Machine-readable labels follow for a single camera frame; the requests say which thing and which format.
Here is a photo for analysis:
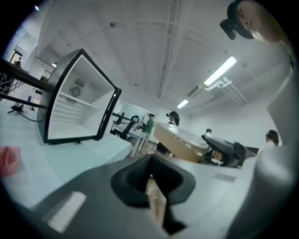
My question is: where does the black metal railing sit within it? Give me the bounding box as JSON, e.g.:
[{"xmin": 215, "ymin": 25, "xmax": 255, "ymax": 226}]
[{"xmin": 0, "ymin": 58, "xmax": 51, "ymax": 110}]

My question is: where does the white ceiling pipe rack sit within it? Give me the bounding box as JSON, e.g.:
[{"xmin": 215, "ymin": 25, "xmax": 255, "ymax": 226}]
[{"xmin": 205, "ymin": 77, "xmax": 248, "ymax": 105}]

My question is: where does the person's head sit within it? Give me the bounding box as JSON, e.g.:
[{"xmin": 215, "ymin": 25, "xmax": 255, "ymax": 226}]
[{"xmin": 238, "ymin": 0, "xmax": 292, "ymax": 45}]

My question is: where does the tan rectangular tray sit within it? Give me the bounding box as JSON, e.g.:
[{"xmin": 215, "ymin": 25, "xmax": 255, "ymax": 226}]
[{"xmin": 154, "ymin": 122, "xmax": 212, "ymax": 164}]

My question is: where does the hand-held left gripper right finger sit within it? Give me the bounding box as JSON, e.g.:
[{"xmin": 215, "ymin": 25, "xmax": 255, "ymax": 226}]
[{"xmin": 151, "ymin": 155, "xmax": 257, "ymax": 239}]

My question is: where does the ceiling air vent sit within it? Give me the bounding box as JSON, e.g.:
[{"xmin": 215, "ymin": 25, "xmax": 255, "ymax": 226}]
[{"xmin": 187, "ymin": 84, "xmax": 203, "ymax": 98}]

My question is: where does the ceiling conduit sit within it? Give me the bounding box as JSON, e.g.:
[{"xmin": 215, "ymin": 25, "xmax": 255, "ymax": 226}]
[{"xmin": 157, "ymin": 0, "xmax": 183, "ymax": 98}]

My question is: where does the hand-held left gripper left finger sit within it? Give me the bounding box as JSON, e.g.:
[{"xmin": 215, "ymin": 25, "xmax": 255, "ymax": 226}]
[{"xmin": 30, "ymin": 155, "xmax": 164, "ymax": 239}]

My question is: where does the pink cloth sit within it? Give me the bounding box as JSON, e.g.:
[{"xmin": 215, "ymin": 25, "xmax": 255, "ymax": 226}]
[{"xmin": 0, "ymin": 146, "xmax": 21, "ymax": 177}]

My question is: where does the black mini fridge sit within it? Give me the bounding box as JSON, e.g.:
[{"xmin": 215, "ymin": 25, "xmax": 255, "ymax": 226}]
[{"xmin": 37, "ymin": 48, "xmax": 122, "ymax": 145}]

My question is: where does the black power cable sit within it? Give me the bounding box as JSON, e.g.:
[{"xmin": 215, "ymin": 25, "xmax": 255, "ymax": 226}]
[{"xmin": 8, "ymin": 104, "xmax": 45, "ymax": 122}]

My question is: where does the white wire shelf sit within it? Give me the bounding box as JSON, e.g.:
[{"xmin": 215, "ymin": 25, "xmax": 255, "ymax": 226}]
[{"xmin": 56, "ymin": 92, "xmax": 100, "ymax": 112}]

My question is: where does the black head-worn camera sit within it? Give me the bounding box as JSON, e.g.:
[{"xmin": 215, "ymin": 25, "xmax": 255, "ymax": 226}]
[{"xmin": 219, "ymin": 0, "xmax": 255, "ymax": 40}]

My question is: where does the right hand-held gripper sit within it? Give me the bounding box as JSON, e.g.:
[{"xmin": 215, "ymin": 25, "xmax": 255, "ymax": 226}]
[{"xmin": 202, "ymin": 135, "xmax": 247, "ymax": 167}]

